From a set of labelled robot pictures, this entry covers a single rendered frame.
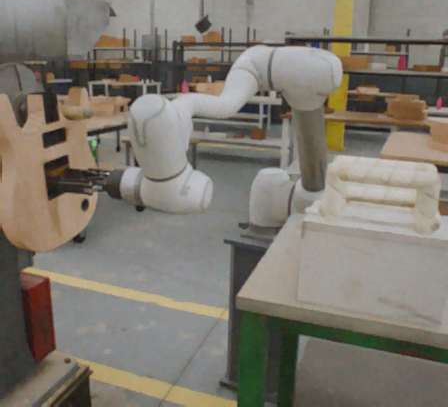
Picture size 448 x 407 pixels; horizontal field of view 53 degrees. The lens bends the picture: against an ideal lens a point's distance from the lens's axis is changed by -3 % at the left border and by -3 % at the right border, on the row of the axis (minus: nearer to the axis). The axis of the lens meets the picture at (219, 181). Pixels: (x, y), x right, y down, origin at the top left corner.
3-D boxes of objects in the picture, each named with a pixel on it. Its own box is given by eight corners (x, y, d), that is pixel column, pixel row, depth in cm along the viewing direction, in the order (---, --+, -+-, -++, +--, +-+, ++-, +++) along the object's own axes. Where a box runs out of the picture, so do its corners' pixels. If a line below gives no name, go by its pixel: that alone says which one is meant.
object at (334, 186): (321, 221, 87) (325, 172, 84) (323, 216, 89) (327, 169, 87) (338, 223, 86) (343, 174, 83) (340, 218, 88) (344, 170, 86)
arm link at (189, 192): (163, 188, 116) (149, 147, 108) (221, 194, 111) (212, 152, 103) (145, 219, 109) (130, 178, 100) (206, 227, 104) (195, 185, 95)
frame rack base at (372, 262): (295, 303, 91) (301, 221, 86) (307, 272, 105) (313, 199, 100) (442, 329, 82) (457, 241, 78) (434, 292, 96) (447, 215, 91)
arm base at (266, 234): (247, 222, 205) (248, 210, 204) (295, 231, 196) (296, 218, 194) (229, 235, 190) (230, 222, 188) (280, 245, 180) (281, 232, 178)
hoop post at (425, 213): (415, 234, 81) (422, 182, 79) (414, 228, 84) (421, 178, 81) (434, 236, 80) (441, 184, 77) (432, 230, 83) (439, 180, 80)
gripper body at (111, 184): (119, 205, 108) (86, 201, 111) (137, 194, 116) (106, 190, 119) (117, 175, 106) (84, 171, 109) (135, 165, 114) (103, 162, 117)
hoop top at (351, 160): (330, 172, 92) (332, 156, 91) (332, 168, 95) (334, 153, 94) (436, 183, 85) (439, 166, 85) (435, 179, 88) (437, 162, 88)
